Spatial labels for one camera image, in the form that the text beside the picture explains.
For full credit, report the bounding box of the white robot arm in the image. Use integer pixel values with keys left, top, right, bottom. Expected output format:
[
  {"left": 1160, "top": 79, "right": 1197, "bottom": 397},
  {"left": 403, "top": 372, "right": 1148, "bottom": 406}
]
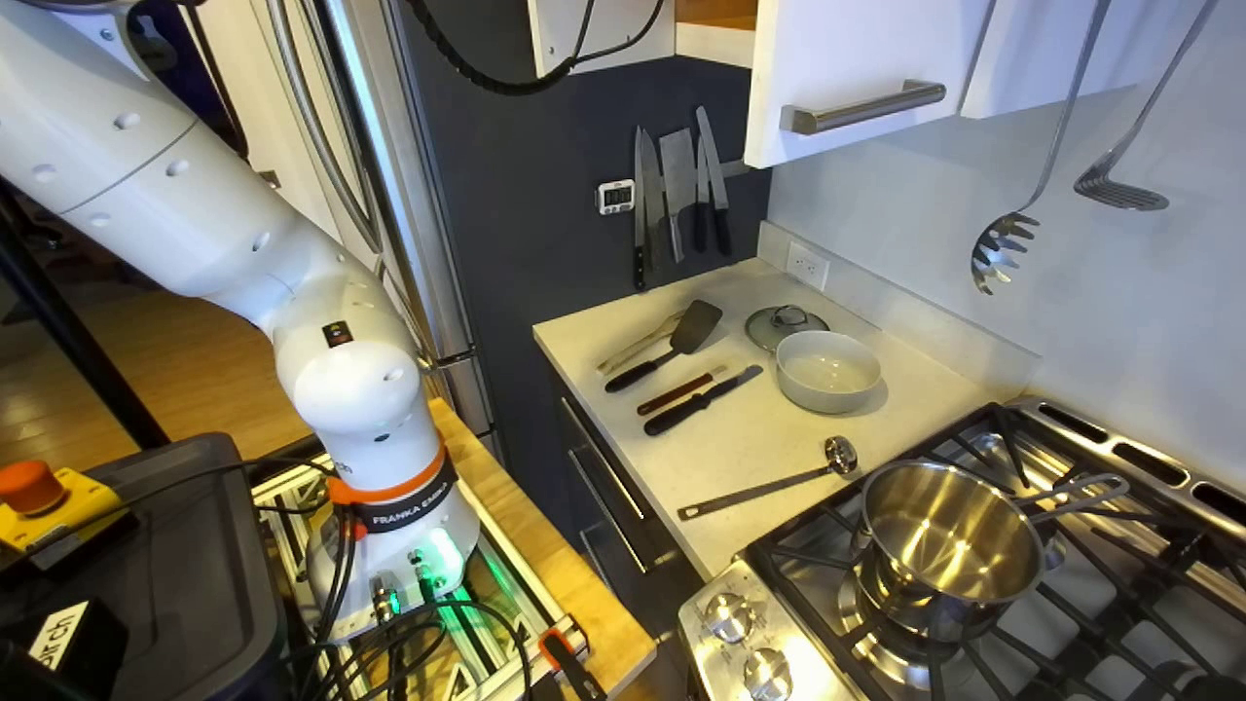
[{"left": 0, "top": 0, "right": 478, "bottom": 642}]

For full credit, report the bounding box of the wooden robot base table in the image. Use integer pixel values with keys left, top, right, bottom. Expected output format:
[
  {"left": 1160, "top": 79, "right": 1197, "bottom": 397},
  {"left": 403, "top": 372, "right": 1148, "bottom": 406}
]
[{"left": 250, "top": 401, "right": 657, "bottom": 701}]

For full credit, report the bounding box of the dark drawer cabinet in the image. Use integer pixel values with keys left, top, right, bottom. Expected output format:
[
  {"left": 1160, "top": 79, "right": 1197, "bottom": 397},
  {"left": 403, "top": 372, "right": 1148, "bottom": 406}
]
[{"left": 542, "top": 357, "right": 698, "bottom": 634}]

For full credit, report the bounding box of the white ceramic bowl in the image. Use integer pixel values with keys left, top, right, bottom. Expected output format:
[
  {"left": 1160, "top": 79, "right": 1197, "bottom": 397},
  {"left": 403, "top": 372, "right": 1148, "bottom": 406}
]
[{"left": 774, "top": 331, "right": 883, "bottom": 416}]

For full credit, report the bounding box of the glass pot lid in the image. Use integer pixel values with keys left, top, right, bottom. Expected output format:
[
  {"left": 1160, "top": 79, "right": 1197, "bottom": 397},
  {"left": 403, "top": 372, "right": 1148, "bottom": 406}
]
[{"left": 743, "top": 302, "right": 826, "bottom": 354}]

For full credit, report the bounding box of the knife on magnetic strip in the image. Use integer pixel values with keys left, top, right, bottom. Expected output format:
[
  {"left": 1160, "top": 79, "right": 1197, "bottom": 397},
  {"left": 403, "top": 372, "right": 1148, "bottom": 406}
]
[{"left": 630, "top": 127, "right": 656, "bottom": 290}]

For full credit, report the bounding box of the cleaver on magnetic strip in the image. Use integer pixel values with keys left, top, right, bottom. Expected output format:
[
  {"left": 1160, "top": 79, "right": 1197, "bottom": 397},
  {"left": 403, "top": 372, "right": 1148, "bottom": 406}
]
[{"left": 657, "top": 127, "right": 692, "bottom": 259}]

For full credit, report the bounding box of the metal ladle on counter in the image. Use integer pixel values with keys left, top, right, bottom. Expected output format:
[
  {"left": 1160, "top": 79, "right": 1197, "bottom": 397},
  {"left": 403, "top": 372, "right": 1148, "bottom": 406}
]
[{"left": 678, "top": 436, "right": 859, "bottom": 523}]

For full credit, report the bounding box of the stainless steel pot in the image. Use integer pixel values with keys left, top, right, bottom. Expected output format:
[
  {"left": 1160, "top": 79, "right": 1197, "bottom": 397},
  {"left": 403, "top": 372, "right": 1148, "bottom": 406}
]
[{"left": 852, "top": 461, "right": 1044, "bottom": 642}]

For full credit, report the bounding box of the stainless steel refrigerator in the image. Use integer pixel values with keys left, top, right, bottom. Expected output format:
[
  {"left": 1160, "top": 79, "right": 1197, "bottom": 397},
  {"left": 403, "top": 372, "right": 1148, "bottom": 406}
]
[{"left": 208, "top": 0, "right": 496, "bottom": 432}]

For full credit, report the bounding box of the hanging spaghetti server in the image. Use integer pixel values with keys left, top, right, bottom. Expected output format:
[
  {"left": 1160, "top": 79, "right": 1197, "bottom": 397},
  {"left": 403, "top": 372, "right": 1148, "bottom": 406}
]
[{"left": 965, "top": 0, "right": 1119, "bottom": 301}]

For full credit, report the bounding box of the hanging black ladle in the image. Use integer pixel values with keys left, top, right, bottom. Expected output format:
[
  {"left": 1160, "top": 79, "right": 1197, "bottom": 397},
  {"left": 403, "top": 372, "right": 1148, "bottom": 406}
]
[{"left": 1075, "top": 0, "right": 1218, "bottom": 210}]

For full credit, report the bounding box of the red emergency stop button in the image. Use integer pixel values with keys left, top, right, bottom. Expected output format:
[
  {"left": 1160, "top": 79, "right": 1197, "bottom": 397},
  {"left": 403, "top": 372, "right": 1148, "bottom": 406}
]
[{"left": 0, "top": 461, "right": 125, "bottom": 558}]

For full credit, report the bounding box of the red handled small knife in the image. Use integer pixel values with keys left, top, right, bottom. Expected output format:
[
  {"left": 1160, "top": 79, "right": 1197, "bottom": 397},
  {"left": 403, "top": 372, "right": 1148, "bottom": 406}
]
[{"left": 637, "top": 370, "right": 726, "bottom": 416}]

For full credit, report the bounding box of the black handled kitchen knife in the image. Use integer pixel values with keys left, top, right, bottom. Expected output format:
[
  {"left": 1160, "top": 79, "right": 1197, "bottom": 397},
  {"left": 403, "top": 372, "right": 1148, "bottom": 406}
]
[{"left": 642, "top": 367, "right": 765, "bottom": 436}]

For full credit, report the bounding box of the white wall switch plate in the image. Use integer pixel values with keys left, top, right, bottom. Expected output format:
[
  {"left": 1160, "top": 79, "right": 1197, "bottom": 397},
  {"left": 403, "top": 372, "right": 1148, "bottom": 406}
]
[{"left": 596, "top": 179, "right": 637, "bottom": 213}]

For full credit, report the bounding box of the metal cabinet door handle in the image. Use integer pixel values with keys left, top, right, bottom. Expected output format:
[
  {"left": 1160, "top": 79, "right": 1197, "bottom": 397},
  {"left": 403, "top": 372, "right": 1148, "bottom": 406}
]
[{"left": 782, "top": 79, "right": 945, "bottom": 137}]

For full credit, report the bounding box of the black cable overhead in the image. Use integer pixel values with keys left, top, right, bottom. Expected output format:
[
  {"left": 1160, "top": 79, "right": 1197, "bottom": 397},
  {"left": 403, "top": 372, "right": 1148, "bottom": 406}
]
[{"left": 406, "top": 0, "right": 670, "bottom": 96}]

